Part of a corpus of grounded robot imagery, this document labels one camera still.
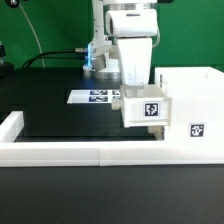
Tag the black camera stand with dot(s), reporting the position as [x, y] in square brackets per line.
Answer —
[6, 68]

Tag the white drawer box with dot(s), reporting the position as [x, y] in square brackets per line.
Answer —
[157, 131]
[151, 107]

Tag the white marker sheet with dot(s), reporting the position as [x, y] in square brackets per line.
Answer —
[93, 96]

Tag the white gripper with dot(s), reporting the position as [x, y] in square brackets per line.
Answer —
[132, 31]

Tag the white drawer cabinet housing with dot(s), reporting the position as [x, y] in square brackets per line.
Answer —
[197, 103]

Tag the white front drawer box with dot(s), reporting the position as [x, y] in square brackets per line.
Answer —
[157, 131]

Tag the white foam border frame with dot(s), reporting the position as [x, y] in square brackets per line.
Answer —
[121, 153]

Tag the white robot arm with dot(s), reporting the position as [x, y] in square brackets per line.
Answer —
[102, 53]

